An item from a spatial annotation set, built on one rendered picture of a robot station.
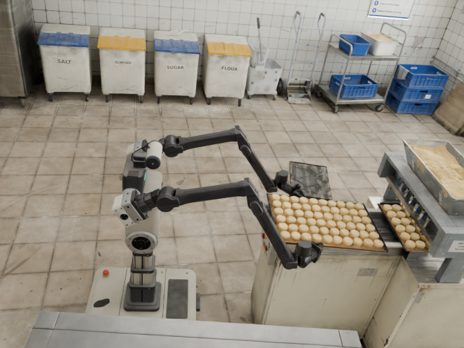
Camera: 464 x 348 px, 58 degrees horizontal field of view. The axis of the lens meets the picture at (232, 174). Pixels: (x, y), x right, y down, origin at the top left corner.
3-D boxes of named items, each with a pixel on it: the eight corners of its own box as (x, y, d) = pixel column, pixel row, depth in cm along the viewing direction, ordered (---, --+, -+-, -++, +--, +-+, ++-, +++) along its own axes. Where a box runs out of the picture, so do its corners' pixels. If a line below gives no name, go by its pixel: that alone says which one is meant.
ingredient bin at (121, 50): (101, 104, 515) (97, 42, 473) (103, 83, 566) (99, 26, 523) (146, 105, 528) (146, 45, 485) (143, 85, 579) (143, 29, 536)
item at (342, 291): (343, 304, 302) (383, 208, 252) (360, 347, 274) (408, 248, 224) (247, 304, 292) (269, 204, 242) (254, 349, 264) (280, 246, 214)
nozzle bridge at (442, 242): (415, 197, 275) (435, 154, 256) (478, 284, 216) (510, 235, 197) (367, 195, 270) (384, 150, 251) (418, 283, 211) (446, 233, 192)
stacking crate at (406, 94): (422, 90, 634) (428, 78, 623) (438, 102, 602) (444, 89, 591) (387, 89, 621) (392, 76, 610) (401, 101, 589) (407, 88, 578)
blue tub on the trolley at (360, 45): (354, 46, 575) (358, 34, 566) (369, 56, 544) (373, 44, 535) (335, 45, 567) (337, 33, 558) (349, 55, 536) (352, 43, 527)
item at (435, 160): (442, 152, 244) (446, 143, 241) (498, 212, 200) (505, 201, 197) (399, 150, 241) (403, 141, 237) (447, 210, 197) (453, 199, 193)
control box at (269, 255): (266, 235, 249) (270, 217, 241) (273, 265, 229) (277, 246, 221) (259, 235, 248) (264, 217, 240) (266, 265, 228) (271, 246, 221)
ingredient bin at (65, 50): (45, 103, 500) (36, 39, 458) (51, 82, 551) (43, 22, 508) (92, 103, 514) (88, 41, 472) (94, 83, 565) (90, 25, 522)
